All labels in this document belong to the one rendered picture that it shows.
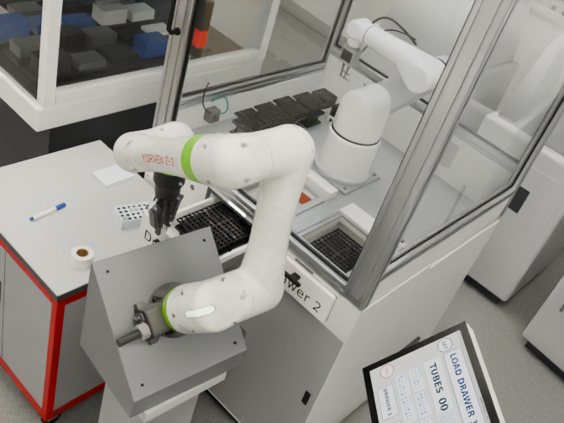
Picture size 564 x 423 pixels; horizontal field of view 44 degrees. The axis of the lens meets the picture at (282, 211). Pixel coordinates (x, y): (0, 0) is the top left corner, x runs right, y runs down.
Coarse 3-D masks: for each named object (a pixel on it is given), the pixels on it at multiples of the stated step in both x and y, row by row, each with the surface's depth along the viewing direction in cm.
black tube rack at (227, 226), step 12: (216, 204) 238; (192, 216) 229; (204, 216) 231; (216, 216) 232; (228, 216) 234; (180, 228) 228; (216, 228) 228; (228, 228) 229; (240, 228) 231; (216, 240) 224; (228, 240) 225; (240, 240) 230
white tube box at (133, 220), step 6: (126, 204) 240; (132, 204) 242; (138, 204) 243; (144, 204) 244; (114, 210) 238; (120, 210) 238; (126, 210) 239; (138, 210) 240; (144, 210) 241; (114, 216) 238; (120, 216) 235; (132, 216) 237; (138, 216) 238; (120, 222) 235; (126, 222) 234; (132, 222) 236; (138, 222) 237; (120, 228) 235; (126, 228) 236
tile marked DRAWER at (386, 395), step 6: (390, 384) 179; (378, 390) 181; (384, 390) 179; (390, 390) 178; (378, 396) 179; (384, 396) 178; (390, 396) 177; (384, 402) 177; (390, 402) 176; (396, 402) 175; (384, 408) 176; (390, 408) 175; (396, 408) 174; (384, 414) 175; (390, 414) 174; (396, 414) 172
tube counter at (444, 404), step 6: (444, 396) 168; (450, 396) 167; (438, 402) 168; (444, 402) 167; (450, 402) 166; (438, 408) 167; (444, 408) 166; (450, 408) 165; (438, 414) 166; (444, 414) 165; (450, 414) 164; (444, 420) 163; (450, 420) 162; (456, 420) 162
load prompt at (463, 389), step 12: (456, 348) 175; (444, 360) 174; (456, 360) 172; (456, 372) 170; (468, 372) 168; (456, 384) 168; (468, 384) 166; (456, 396) 166; (468, 396) 164; (468, 408) 162; (480, 408) 160; (468, 420) 160; (480, 420) 158
